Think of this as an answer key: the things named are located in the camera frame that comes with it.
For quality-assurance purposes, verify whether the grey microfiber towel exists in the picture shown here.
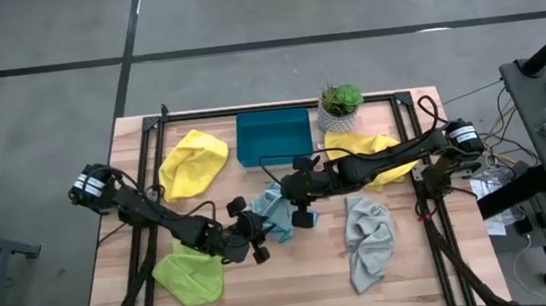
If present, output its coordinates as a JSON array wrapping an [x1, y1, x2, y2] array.
[[340, 191, 402, 296]]

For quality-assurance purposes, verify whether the yellow microfiber towel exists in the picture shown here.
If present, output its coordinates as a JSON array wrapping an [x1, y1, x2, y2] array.
[[154, 125, 235, 205], [322, 122, 423, 198]]

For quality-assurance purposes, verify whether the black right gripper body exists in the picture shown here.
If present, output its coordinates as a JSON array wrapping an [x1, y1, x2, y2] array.
[[278, 165, 334, 204]]

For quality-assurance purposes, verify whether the succulent in patterned white pot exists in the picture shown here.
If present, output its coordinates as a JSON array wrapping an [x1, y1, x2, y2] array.
[[314, 79, 368, 136]]

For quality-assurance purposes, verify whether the black rectangular bar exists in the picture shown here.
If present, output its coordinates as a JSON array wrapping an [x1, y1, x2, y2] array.
[[473, 164, 546, 221]]

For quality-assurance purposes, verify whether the light blue microfiber towel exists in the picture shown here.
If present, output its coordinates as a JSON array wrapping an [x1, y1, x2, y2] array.
[[244, 177, 322, 247]]

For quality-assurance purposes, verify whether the teal plastic bin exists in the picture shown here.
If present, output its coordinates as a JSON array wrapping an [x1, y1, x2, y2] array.
[[232, 105, 316, 170]]

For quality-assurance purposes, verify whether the lime green microfiber towel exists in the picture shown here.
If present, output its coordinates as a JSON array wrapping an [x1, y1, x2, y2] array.
[[148, 232, 228, 306]]

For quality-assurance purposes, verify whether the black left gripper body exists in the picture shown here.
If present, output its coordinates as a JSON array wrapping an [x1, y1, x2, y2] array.
[[216, 212, 273, 265]]

